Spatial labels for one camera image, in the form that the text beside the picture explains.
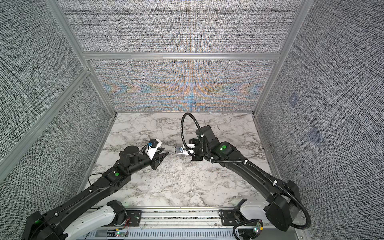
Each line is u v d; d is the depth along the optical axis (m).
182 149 0.61
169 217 0.75
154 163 0.65
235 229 0.65
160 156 0.73
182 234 0.70
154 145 0.62
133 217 0.73
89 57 0.89
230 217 0.73
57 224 0.41
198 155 0.66
